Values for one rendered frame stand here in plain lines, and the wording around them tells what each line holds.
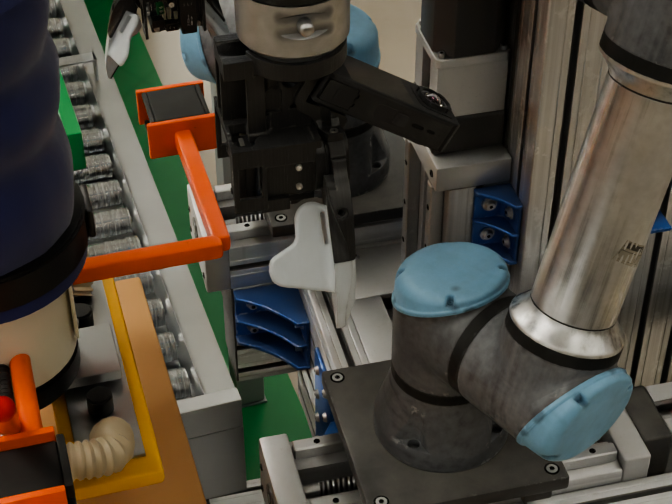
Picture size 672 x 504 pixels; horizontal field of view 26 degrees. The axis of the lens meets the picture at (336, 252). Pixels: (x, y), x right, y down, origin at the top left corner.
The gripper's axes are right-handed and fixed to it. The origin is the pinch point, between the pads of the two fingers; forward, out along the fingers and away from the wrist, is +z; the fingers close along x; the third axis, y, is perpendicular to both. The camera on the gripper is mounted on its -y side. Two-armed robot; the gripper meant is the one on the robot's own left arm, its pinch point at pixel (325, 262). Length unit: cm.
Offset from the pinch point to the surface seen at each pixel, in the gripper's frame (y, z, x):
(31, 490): 25.1, 32.0, -11.6
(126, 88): -6, 152, -259
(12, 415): 25.5, 22.4, -12.0
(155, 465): 13, 45, -23
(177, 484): 10, 58, -32
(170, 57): -20, 152, -272
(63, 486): 22.2, 30.8, -10.4
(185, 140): 2, 32, -63
